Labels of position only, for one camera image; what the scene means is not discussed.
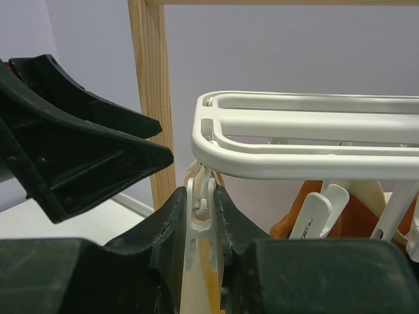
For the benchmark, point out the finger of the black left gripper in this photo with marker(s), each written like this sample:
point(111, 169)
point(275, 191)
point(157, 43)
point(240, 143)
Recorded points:
point(44, 75)
point(68, 165)

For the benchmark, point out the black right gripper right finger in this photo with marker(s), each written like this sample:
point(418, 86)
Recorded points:
point(260, 274)

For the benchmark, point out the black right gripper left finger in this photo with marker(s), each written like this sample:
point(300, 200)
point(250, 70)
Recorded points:
point(139, 271)

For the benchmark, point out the beige striped underwear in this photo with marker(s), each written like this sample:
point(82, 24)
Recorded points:
point(201, 286)

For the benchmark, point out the white corner clothes clip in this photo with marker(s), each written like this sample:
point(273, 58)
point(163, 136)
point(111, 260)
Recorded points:
point(200, 215)

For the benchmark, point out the orange underwear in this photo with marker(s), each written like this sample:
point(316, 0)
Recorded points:
point(366, 204)

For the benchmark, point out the white plastic clip hanger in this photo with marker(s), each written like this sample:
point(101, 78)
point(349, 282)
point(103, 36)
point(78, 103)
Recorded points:
point(265, 135)

